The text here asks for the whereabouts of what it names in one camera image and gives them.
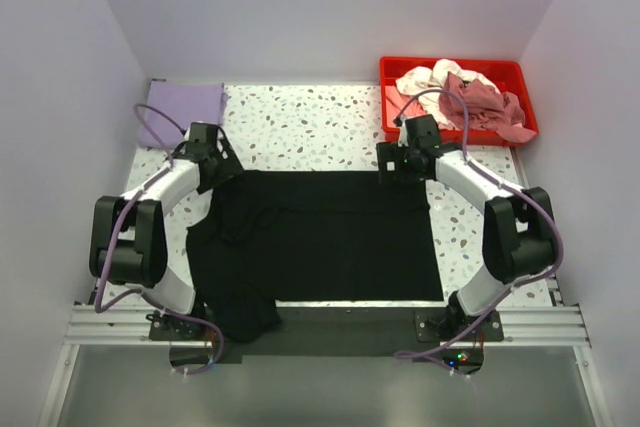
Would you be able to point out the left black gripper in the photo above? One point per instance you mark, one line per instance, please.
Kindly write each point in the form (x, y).
(230, 166)

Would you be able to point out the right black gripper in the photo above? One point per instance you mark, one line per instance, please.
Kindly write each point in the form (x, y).
(389, 152)

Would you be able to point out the black t shirt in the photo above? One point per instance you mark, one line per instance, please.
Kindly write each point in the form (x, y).
(309, 236)

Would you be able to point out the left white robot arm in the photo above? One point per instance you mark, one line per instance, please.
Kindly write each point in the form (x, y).
(129, 250)

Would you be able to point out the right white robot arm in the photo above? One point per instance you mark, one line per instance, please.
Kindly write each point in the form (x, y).
(521, 242)

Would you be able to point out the salmon pink t shirt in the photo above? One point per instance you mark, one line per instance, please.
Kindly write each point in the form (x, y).
(393, 102)

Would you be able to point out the folded lavender t shirt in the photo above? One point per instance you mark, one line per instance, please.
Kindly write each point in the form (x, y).
(184, 104)

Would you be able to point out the white crumpled t shirt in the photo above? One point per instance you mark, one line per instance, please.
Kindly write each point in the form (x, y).
(421, 78)

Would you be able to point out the dusty rose crumpled t shirt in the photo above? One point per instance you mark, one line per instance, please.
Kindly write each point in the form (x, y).
(491, 111)

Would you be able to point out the red plastic bin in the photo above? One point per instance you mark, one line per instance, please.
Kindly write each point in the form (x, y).
(506, 75)

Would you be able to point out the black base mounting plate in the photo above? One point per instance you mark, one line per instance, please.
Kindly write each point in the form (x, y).
(372, 332)

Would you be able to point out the aluminium extrusion rail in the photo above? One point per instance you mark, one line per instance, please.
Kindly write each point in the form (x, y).
(522, 326)

